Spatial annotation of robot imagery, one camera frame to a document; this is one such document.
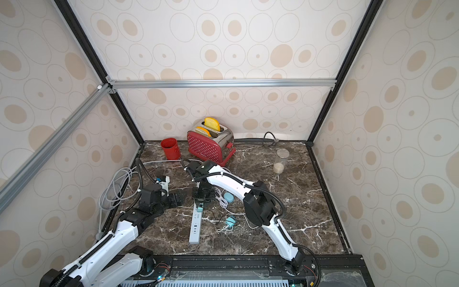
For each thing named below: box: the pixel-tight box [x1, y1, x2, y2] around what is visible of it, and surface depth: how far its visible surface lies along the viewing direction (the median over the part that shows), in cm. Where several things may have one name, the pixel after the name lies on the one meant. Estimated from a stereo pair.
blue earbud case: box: [223, 191, 235, 204], surface depth 94 cm
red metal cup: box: [160, 137, 182, 161], surface depth 111 cm
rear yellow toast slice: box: [203, 117, 221, 132], surface depth 105 cm
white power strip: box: [188, 200, 203, 244], surface depth 83 cm
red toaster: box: [187, 120, 237, 167], surface depth 102 cm
